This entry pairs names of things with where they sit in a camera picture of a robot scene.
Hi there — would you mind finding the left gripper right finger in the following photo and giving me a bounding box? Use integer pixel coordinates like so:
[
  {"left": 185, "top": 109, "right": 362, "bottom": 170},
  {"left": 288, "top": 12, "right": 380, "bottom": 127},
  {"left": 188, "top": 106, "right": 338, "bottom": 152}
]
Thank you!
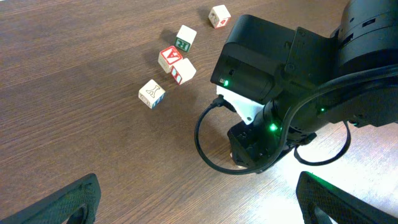
[{"left": 296, "top": 171, "right": 397, "bottom": 224}]

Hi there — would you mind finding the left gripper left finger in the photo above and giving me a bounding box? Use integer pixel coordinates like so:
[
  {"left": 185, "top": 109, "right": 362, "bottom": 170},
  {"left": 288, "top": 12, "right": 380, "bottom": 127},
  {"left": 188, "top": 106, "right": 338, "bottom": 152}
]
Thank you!
[{"left": 1, "top": 174, "right": 101, "bottom": 224}]

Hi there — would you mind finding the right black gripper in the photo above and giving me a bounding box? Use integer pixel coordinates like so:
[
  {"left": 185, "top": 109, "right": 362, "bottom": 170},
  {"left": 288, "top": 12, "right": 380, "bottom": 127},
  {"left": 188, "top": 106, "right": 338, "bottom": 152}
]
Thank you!
[{"left": 226, "top": 108, "right": 318, "bottom": 174}]

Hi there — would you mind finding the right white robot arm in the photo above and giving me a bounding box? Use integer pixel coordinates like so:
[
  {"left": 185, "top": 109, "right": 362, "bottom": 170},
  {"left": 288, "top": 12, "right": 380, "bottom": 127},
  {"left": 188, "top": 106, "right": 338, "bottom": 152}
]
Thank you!
[{"left": 211, "top": 0, "right": 397, "bottom": 175}]

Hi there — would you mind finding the block Z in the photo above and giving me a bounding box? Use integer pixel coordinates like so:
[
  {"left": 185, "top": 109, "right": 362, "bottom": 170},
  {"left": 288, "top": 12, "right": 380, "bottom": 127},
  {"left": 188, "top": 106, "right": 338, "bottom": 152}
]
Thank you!
[{"left": 171, "top": 58, "right": 197, "bottom": 85}]

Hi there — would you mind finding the block Y with blue side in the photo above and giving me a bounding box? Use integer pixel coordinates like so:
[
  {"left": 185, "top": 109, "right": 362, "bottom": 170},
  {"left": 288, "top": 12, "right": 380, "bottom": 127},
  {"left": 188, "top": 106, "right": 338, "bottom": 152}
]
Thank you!
[{"left": 138, "top": 80, "right": 165, "bottom": 109}]

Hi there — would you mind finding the red A block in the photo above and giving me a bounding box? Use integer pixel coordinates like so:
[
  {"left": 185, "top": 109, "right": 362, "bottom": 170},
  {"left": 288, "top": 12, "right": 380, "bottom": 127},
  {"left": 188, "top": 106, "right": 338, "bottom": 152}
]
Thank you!
[{"left": 158, "top": 45, "right": 183, "bottom": 73}]

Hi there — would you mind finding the block I with green R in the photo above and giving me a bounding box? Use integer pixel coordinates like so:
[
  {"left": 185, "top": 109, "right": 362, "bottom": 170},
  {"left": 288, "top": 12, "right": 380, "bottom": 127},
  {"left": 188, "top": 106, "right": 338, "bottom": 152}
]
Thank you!
[{"left": 175, "top": 25, "right": 197, "bottom": 52}]

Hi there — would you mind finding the block with red bottom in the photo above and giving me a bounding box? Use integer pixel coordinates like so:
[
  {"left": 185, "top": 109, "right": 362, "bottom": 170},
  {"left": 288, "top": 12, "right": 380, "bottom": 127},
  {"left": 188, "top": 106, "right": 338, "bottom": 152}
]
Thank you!
[{"left": 208, "top": 4, "right": 231, "bottom": 29}]

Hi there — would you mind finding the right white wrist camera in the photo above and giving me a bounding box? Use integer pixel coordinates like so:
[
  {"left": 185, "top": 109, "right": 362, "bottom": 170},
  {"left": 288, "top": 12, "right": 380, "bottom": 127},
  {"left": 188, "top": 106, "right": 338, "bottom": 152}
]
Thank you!
[{"left": 216, "top": 86, "right": 264, "bottom": 125}]

